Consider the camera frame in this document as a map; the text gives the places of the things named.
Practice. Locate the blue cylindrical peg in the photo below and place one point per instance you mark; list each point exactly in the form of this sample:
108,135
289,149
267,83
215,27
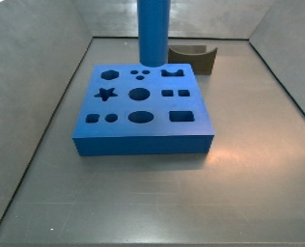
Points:
152,31

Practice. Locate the blue shape-sorter block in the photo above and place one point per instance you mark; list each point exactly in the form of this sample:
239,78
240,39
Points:
141,110

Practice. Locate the dark curved cradle block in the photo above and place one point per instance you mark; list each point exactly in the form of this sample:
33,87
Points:
193,55

